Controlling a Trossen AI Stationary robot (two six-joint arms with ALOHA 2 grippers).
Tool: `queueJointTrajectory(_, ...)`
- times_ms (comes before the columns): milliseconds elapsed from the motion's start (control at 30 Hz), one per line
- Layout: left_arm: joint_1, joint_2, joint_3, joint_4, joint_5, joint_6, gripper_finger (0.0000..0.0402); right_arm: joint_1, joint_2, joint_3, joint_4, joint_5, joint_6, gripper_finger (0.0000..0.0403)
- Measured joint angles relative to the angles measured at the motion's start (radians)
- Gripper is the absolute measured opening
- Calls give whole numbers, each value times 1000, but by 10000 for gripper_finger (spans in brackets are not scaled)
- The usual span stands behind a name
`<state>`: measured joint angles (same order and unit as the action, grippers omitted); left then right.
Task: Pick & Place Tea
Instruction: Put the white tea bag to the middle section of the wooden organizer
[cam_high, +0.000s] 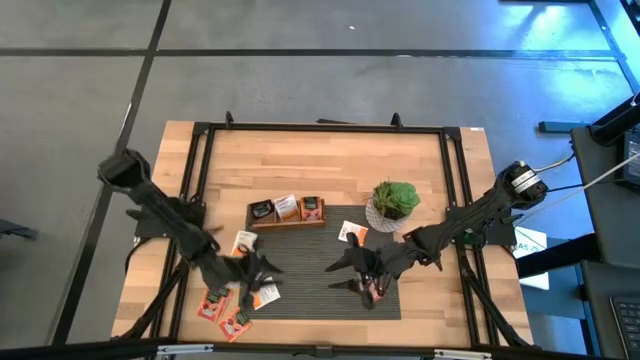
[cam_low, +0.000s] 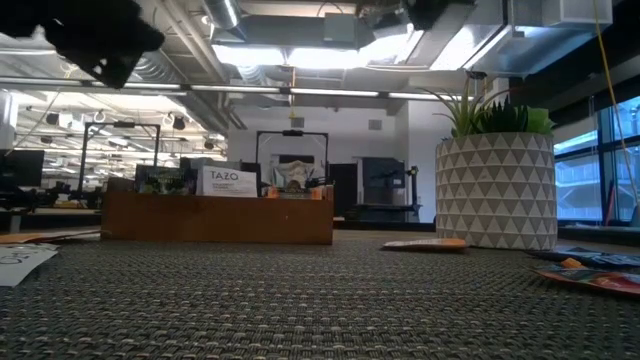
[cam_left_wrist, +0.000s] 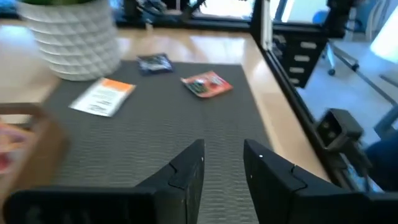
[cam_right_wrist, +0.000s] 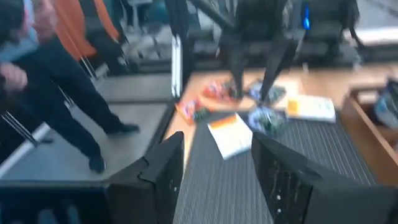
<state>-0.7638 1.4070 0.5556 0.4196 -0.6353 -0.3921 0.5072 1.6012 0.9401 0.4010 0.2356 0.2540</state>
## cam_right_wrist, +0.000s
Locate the white Tazo tea packet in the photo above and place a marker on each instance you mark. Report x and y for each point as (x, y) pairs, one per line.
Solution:
(231, 137)
(314, 109)

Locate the orange peach tea packet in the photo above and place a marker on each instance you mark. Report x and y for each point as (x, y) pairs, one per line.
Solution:
(192, 112)

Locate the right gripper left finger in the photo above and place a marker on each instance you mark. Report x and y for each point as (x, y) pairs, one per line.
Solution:
(155, 186)

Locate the tea bag packets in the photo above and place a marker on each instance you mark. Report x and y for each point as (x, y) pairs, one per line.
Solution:
(217, 91)

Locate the orange curtain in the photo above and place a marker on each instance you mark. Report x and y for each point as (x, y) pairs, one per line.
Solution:
(74, 34)

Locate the wooden tea organizer tray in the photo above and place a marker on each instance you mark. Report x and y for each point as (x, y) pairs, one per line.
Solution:
(367, 146)

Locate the person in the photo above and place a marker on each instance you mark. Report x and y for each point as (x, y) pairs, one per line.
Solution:
(62, 87)

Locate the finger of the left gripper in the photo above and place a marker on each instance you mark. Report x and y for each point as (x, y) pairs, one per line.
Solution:
(238, 68)
(276, 62)

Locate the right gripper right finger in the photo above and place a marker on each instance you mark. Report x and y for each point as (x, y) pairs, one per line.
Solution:
(280, 180)

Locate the silver metal bracket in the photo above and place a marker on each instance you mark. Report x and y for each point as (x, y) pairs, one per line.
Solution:
(176, 68)

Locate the grey woven placemat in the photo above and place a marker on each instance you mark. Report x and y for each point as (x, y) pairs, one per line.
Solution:
(311, 149)

